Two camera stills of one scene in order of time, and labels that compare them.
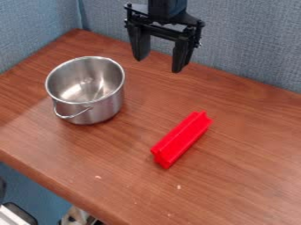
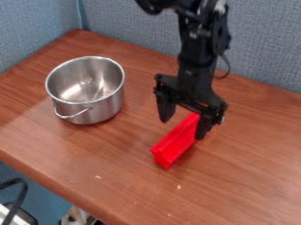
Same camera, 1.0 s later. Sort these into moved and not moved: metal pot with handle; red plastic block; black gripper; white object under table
Moved: black gripper
Not moved: red plastic block; metal pot with handle; white object under table
